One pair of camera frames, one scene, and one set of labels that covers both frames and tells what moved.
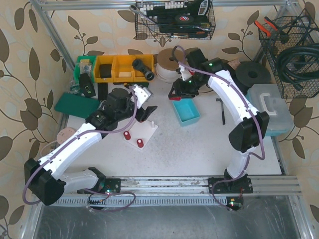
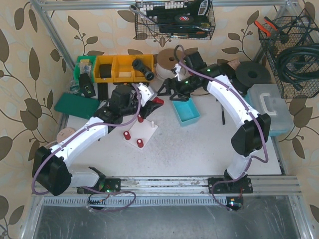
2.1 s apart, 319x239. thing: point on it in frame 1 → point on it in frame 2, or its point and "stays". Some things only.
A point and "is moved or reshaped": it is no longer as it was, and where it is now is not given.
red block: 176,98 is moved or reshaped
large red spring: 140,143 stays
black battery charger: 86,86 stays
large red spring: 127,135 stays
